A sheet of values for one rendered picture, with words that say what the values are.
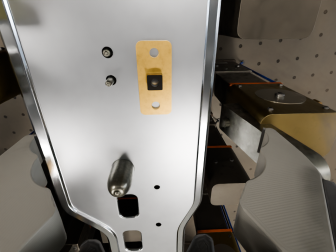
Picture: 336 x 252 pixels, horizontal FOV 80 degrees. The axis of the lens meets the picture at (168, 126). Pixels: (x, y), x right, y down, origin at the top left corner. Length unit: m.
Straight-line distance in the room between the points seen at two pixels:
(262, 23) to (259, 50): 0.32
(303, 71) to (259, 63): 0.13
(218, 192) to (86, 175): 0.21
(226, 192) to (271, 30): 0.24
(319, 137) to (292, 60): 0.39
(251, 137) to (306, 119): 0.06
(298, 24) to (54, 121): 0.31
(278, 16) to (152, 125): 0.19
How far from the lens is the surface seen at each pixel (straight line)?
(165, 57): 0.23
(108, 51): 0.23
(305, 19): 0.30
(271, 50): 0.61
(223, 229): 0.55
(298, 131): 0.26
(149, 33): 0.23
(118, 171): 0.27
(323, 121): 0.27
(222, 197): 0.37
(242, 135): 0.25
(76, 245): 0.47
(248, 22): 0.27
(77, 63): 0.25
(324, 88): 0.72
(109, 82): 0.23
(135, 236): 0.43
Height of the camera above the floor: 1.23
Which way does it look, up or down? 63 degrees down
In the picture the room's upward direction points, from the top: 174 degrees clockwise
